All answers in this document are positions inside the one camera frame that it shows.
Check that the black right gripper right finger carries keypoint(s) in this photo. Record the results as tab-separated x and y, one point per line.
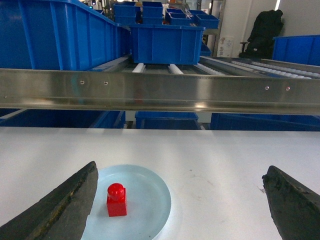
294	208

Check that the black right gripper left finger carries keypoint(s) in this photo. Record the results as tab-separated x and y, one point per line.
61	214

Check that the red toy block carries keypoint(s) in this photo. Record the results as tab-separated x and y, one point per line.
116	202

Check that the light blue plate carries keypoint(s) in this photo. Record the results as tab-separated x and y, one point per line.
148	205

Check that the lower shelf blue bin centre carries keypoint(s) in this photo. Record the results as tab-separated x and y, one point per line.
161	120

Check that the blue bin far right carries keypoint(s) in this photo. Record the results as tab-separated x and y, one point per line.
304	49

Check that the large blue bin left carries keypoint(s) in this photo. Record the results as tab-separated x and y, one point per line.
58	35

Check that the black office chair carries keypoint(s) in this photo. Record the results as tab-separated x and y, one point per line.
267	26

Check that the blue bin centre on rollers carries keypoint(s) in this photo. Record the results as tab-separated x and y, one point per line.
166	44

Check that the steel rack front rail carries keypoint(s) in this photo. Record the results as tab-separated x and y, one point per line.
90	90

